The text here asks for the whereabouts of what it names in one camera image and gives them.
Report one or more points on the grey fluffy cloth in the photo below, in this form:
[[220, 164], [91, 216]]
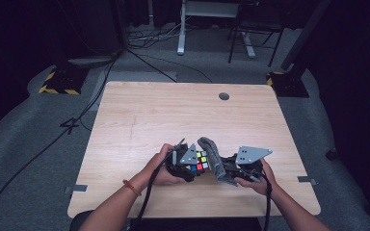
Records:
[[212, 154]]

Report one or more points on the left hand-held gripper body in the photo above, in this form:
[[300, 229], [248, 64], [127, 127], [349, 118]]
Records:
[[188, 157]]

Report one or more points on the grey slanted stand pole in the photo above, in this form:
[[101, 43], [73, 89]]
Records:
[[305, 32]]

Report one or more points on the small black floor object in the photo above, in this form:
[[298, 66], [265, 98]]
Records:
[[330, 154]]

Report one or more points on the white desk frame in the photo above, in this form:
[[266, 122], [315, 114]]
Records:
[[181, 38]]

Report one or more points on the grey tape piece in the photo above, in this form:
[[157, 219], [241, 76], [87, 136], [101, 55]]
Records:
[[80, 188], [305, 179]]

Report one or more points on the person's dark clothing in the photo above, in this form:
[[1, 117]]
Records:
[[205, 224]]

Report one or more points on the multicoloured puzzle cube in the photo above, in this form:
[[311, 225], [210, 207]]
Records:
[[200, 159]]

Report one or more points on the person's left hand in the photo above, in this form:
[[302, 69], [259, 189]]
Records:
[[157, 170]]

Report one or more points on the grey round table grommet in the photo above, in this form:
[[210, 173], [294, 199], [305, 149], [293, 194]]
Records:
[[224, 96]]

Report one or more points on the black yellow striped stand base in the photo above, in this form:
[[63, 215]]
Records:
[[62, 82], [289, 85]]

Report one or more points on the person's right hand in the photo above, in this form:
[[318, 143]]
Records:
[[260, 186]]

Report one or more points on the black metal chair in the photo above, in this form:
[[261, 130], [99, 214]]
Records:
[[260, 22]]

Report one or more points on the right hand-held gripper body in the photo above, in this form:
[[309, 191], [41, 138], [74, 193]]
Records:
[[250, 155]]

